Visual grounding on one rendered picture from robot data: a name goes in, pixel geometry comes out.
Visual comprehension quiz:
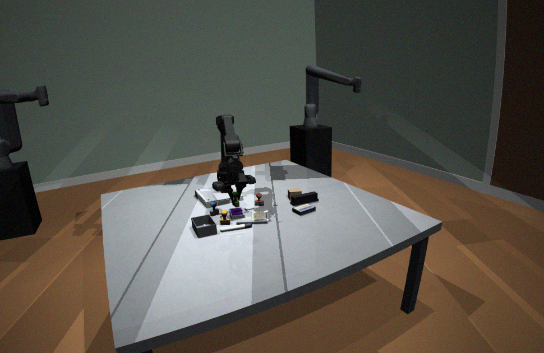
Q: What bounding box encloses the red rubber stamp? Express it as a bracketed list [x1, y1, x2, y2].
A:
[255, 193, 264, 206]

